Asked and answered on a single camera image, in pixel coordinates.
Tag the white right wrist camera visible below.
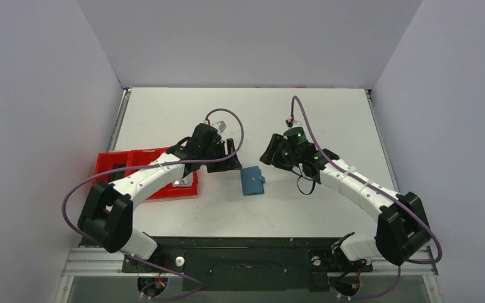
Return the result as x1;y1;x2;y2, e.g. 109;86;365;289
211;121;227;134

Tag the white VIP card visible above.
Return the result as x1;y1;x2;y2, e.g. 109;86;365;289
172;174;194;187

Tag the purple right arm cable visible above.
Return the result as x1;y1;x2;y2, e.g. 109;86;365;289
61;109;245;247

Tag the blue leather card holder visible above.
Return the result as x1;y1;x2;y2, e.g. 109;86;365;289
240;165;266;196

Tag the red plastic compartment tray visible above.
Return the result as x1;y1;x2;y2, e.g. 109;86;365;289
92;147;200;200

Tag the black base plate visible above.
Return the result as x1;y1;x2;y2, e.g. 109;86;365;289
79;236;415;294

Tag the black card in tray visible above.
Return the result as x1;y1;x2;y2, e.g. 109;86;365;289
112;163;126;170

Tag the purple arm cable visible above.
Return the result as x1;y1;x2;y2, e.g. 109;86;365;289
287;95;443;265
61;109;245;247

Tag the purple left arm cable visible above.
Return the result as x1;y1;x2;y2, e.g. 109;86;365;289
287;95;443;265

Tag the aluminium frame rail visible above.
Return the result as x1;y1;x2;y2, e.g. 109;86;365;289
61;247;438;277

